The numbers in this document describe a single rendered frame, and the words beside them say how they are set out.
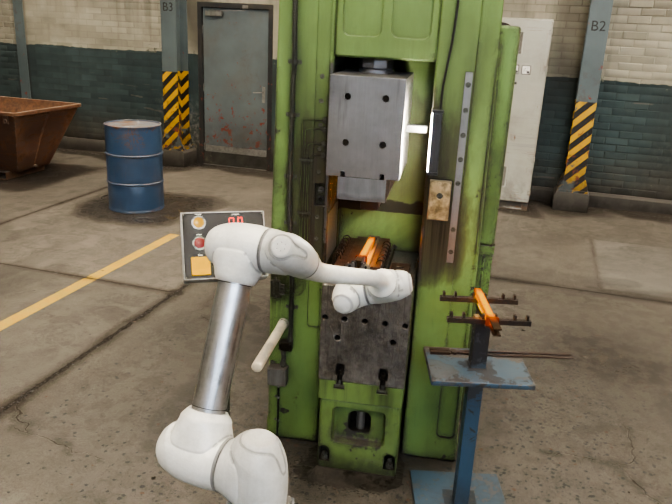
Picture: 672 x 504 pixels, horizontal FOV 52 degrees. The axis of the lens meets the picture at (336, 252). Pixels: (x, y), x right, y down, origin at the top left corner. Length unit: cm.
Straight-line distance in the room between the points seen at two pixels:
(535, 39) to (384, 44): 519
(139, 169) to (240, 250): 533
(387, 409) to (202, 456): 128
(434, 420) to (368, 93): 154
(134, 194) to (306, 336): 437
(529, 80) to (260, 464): 656
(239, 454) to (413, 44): 172
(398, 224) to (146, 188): 438
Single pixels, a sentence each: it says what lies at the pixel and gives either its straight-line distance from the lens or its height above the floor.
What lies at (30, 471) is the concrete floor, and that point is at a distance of 348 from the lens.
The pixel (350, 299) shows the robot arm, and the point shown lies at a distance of 239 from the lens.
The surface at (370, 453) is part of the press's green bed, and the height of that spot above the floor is 12.
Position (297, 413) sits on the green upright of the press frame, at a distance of 342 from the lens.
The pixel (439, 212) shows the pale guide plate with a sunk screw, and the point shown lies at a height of 122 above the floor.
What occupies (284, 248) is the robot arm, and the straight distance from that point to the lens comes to 189.
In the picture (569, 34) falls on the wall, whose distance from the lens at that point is 859.
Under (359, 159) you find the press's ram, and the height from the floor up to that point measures 144.
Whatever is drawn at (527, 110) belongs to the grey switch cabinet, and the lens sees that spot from 800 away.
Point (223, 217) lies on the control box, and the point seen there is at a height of 118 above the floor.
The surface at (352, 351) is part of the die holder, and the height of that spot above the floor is 62.
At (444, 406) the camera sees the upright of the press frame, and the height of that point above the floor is 29.
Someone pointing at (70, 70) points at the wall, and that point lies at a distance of 1084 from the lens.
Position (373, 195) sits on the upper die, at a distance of 280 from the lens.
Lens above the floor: 195
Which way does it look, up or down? 18 degrees down
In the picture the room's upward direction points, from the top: 3 degrees clockwise
